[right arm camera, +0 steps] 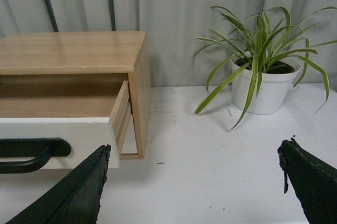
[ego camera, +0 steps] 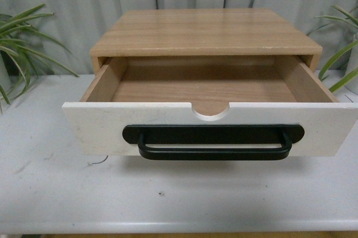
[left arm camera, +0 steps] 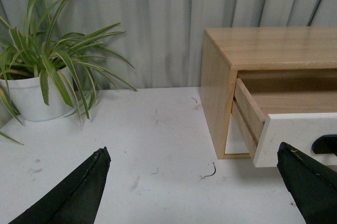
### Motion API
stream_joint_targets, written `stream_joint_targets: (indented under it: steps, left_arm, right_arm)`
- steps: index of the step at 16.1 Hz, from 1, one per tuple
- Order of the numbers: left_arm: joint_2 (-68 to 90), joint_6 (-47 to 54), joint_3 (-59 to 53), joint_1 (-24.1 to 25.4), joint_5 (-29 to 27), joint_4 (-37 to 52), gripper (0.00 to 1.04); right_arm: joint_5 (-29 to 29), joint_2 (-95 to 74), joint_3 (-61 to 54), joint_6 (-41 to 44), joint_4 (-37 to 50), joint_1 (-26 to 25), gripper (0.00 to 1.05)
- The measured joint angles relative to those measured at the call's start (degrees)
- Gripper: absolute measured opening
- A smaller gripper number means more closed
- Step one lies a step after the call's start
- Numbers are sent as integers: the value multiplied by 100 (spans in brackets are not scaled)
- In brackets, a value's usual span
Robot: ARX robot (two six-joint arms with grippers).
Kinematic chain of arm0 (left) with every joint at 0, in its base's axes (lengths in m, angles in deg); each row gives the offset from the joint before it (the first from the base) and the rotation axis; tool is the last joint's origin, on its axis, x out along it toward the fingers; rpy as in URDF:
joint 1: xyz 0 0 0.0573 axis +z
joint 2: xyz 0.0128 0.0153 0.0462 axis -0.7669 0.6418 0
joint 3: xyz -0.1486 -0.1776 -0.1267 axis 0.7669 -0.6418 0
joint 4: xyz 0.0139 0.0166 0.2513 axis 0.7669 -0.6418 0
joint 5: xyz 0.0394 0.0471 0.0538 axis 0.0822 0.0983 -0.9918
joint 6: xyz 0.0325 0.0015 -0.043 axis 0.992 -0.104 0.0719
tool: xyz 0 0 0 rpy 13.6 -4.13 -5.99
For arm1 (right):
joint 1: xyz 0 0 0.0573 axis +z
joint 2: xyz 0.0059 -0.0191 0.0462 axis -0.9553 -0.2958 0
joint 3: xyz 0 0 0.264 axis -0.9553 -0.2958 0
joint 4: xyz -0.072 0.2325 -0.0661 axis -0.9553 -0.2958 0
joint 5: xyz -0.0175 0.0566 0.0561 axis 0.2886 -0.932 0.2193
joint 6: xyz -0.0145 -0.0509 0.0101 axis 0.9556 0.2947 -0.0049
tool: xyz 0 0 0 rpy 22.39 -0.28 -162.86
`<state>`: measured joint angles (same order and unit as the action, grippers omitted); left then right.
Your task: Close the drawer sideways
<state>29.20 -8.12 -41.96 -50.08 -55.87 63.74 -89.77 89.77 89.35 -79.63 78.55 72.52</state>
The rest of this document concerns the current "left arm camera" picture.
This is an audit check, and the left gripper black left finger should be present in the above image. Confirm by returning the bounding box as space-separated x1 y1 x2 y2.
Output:
11 147 111 223

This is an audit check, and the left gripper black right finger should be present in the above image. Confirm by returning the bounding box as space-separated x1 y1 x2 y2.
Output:
277 142 336 223

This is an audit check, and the white front wooden drawer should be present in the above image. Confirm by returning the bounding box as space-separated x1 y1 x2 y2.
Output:
231 77 337 168

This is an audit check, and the wooden drawer cabinet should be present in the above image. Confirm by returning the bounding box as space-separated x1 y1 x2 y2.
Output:
200 27 336 159

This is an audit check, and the white plant pot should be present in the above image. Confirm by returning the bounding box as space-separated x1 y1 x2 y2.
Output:
1 67 74 121

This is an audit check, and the green spider plant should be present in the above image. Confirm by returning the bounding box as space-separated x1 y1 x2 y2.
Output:
0 0 138 146

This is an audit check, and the grey curtain backdrop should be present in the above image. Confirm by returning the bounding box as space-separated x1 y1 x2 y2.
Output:
1 0 336 88

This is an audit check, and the black drawer handle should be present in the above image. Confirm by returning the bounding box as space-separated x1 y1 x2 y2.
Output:
311 134 337 155

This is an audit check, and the small bent wire piece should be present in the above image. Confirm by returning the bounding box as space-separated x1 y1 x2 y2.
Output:
199 162 217 178

